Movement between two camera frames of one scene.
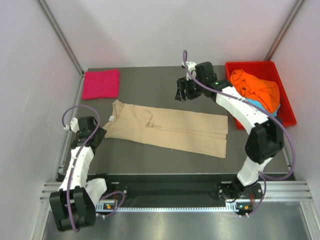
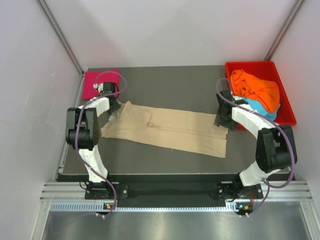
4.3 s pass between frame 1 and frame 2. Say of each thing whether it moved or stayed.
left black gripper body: moved
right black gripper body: moved
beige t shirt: stayed
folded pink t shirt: stayed
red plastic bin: stayed
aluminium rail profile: stayed
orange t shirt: stayed
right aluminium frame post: stayed
